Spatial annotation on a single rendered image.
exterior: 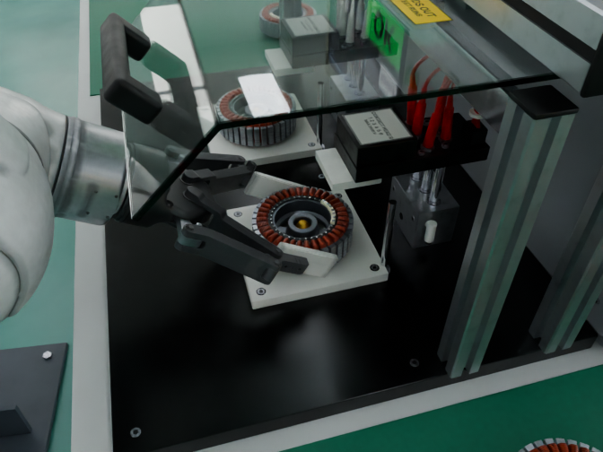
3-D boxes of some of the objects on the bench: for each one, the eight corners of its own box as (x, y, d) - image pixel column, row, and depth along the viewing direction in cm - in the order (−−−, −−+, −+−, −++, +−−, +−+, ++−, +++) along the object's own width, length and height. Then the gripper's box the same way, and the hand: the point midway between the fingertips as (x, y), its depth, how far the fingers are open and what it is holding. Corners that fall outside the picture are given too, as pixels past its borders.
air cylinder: (411, 249, 65) (418, 213, 61) (387, 208, 70) (391, 172, 67) (451, 240, 66) (460, 204, 62) (424, 201, 71) (431, 166, 68)
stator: (232, 157, 76) (231, 134, 74) (208, 116, 84) (205, 93, 81) (309, 138, 80) (309, 115, 77) (278, 100, 87) (277, 78, 85)
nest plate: (252, 309, 59) (251, 302, 58) (227, 216, 69) (226, 209, 68) (388, 281, 62) (388, 273, 61) (343, 195, 72) (344, 187, 71)
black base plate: (118, 472, 48) (112, 460, 47) (102, 100, 94) (99, 88, 92) (591, 348, 58) (599, 334, 56) (369, 65, 103) (370, 53, 101)
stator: (266, 284, 59) (264, 260, 57) (244, 216, 67) (242, 192, 65) (365, 264, 62) (368, 239, 59) (334, 200, 70) (335, 176, 67)
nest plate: (214, 172, 76) (214, 165, 75) (198, 115, 86) (197, 108, 85) (322, 154, 79) (322, 147, 78) (293, 101, 89) (293, 94, 88)
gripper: (103, 143, 63) (275, 190, 74) (109, 301, 46) (329, 332, 58) (126, 85, 59) (302, 144, 70) (141, 236, 43) (369, 282, 54)
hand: (301, 226), depth 63 cm, fingers closed on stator, 11 cm apart
